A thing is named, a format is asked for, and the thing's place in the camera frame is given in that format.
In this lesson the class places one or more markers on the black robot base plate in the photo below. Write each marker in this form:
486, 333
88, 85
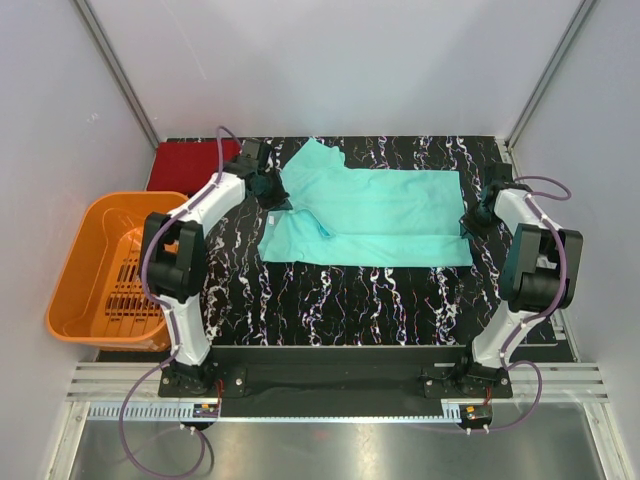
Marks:
370, 379

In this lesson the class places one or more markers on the teal t shirt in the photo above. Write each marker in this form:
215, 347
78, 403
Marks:
360, 217

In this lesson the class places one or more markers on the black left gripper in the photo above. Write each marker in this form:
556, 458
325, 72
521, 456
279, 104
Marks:
273, 192

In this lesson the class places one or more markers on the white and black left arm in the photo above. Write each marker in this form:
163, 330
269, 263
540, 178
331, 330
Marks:
173, 266

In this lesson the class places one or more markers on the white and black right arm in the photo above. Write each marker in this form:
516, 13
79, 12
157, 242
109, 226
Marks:
538, 278

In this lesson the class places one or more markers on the orange plastic laundry basket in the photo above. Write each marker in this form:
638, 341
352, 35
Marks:
98, 300

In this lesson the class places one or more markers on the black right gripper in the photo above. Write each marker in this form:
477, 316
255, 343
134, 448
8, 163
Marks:
473, 220

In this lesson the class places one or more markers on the folded red t shirt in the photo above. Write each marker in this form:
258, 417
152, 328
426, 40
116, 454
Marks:
183, 167

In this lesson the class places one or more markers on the grey slotted cable duct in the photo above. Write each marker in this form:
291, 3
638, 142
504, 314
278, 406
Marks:
198, 412

